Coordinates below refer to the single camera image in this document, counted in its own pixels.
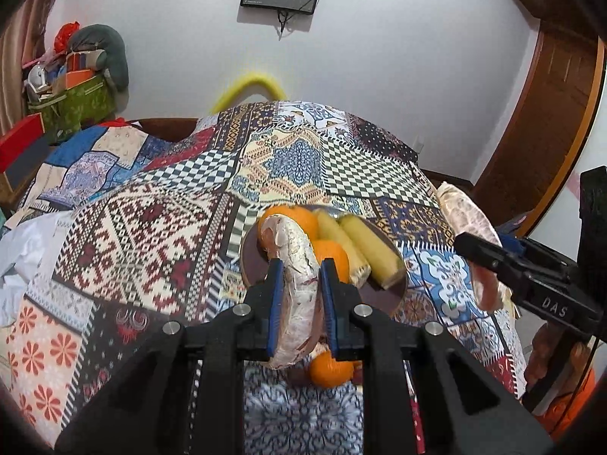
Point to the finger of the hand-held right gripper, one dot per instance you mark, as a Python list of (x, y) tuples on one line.
[(479, 249), (512, 247)]

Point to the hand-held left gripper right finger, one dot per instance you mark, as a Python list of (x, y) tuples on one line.
[(330, 303)]

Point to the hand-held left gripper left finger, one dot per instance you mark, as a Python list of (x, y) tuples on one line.
[(275, 303)]

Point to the peeled pink pomelo segment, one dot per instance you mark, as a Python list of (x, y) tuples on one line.
[(469, 208)]

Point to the purple plate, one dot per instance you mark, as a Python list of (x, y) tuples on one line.
[(256, 265)]

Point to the large orange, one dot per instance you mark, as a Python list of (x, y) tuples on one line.
[(291, 219), (334, 258)]

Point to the pomelo segment with white pith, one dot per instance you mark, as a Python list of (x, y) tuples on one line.
[(296, 256)]

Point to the yellow sugarcane piece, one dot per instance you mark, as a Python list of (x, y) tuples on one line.
[(329, 231), (372, 251)]

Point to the person's right hand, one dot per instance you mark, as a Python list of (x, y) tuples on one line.
[(540, 358)]

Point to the small orange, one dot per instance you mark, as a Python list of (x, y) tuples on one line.
[(327, 370)]

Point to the dark red date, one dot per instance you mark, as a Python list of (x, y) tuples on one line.
[(298, 375)]

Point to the dark wooden door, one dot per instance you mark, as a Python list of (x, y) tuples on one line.
[(545, 128)]

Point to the patchwork blanket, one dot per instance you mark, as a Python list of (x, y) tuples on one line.
[(142, 227)]

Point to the white cloth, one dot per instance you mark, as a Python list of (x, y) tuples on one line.
[(28, 256)]

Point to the green cardboard box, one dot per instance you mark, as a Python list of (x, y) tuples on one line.
[(80, 106)]

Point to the grey box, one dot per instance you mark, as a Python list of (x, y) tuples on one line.
[(26, 163)]

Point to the orange box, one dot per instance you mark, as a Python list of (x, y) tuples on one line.
[(81, 78)]

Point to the red box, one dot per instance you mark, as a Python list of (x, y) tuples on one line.
[(19, 142)]

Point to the red plastic bag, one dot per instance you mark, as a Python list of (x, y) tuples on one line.
[(66, 35)]

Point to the striped brown curtain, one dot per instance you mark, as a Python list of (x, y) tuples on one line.
[(23, 33)]

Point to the white wall socket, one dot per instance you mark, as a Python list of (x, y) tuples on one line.
[(418, 146)]

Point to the dark wooden bed frame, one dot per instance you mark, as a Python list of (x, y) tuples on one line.
[(166, 129)]

